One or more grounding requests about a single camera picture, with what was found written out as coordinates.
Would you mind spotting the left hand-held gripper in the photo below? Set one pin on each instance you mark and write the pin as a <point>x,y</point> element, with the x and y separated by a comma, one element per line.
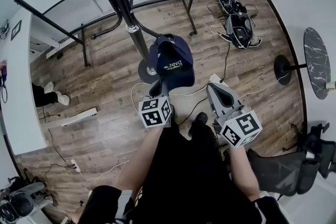
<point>155,112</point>

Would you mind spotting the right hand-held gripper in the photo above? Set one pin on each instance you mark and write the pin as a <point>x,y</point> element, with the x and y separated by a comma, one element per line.
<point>241,128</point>

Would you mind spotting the navy blue cap item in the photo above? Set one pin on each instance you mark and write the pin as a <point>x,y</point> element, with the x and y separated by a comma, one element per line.
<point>173,60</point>

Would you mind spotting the person's left forearm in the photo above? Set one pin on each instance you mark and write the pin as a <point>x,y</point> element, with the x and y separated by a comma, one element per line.
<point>136,162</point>

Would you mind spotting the person's right forearm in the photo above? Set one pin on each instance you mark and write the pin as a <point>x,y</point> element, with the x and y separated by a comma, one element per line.
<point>244,175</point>

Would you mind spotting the white power strip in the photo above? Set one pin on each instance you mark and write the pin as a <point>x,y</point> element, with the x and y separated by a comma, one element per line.
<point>75,165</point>
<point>216,78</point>

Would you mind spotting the person's black shoe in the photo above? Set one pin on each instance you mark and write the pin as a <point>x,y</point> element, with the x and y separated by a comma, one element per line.
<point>201,118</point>

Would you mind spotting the open black backpack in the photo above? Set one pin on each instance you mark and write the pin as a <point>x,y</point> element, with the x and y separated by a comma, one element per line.
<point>240,31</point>

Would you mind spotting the black metal clothes rack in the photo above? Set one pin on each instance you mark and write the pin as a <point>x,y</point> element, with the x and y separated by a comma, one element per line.
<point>86,57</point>

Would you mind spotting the person's black clothing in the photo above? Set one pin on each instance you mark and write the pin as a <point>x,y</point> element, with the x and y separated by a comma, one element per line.
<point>183,178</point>

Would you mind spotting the black mesh office chair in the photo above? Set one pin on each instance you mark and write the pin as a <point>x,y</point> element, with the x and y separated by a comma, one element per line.
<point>283,170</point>

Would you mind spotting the flat black bag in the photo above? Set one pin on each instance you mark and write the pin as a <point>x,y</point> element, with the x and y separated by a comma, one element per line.
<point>228,1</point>

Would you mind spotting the black marble side table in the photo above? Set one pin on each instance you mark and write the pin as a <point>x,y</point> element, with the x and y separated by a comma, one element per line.
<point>316,60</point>

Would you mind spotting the white desk leg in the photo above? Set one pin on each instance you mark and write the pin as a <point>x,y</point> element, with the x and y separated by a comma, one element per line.
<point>59,47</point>

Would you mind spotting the white desk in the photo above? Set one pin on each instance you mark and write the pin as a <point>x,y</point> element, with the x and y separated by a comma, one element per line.
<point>26,86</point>

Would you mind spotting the black framed card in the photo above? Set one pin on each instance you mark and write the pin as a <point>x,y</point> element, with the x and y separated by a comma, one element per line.
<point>15,30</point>

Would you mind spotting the purple object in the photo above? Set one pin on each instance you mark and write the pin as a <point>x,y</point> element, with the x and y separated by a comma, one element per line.
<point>3,70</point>

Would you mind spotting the grey black equipment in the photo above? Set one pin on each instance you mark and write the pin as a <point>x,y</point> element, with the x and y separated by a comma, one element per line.
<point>18,203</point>

